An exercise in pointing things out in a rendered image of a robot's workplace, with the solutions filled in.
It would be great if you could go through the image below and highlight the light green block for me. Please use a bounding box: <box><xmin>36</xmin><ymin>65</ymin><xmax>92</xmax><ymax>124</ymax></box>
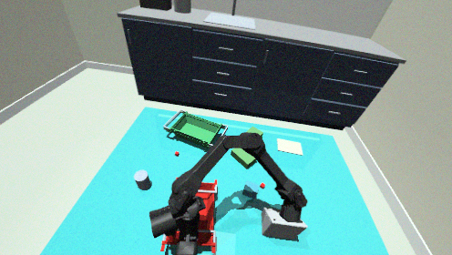
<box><xmin>246</xmin><ymin>127</ymin><xmax>263</xmax><ymax>137</ymax></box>
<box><xmin>231</xmin><ymin>148</ymin><xmax>256</xmax><ymax>169</ymax></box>

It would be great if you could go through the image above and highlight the grey cylinder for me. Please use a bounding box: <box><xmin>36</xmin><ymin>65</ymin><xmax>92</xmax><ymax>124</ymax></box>
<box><xmin>134</xmin><ymin>169</ymin><xmax>150</xmax><ymax>189</ymax></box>

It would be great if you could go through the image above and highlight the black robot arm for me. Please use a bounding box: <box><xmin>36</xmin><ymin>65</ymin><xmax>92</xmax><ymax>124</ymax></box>
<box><xmin>149</xmin><ymin>132</ymin><xmax>307</xmax><ymax>239</ymax></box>

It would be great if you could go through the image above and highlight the light blue cube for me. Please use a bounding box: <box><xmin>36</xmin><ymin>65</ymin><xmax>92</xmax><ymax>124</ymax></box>
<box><xmin>242</xmin><ymin>180</ymin><xmax>259</xmax><ymax>199</ymax></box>

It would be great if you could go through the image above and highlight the red plastic tray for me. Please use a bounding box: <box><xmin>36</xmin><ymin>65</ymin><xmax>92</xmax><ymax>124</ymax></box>
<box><xmin>160</xmin><ymin>179</ymin><xmax>217</xmax><ymax>253</ymax></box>

